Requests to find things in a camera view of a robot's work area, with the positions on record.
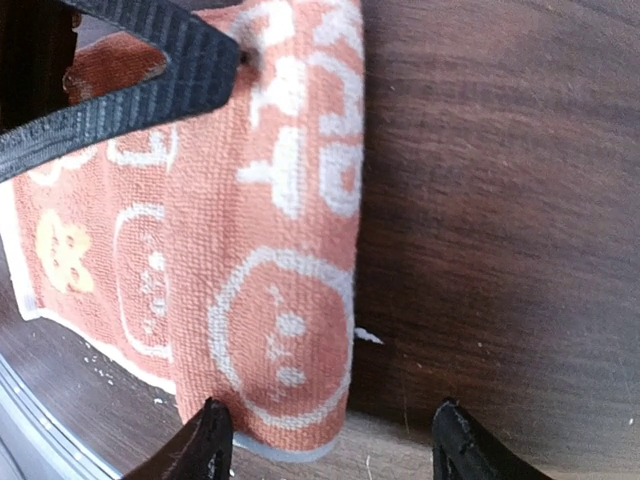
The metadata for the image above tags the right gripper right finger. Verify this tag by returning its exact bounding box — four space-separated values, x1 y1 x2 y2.
431 398 550 480

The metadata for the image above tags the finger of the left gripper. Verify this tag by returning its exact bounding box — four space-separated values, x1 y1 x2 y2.
1 1 241 181

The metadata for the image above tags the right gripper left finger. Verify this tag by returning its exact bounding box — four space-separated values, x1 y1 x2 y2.
123 398 234 480

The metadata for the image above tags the beige bunny print towel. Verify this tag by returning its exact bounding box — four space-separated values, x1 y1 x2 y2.
1 1 364 462

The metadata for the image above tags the front aluminium rail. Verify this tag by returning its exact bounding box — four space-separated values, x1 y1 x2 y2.
1 359 122 479

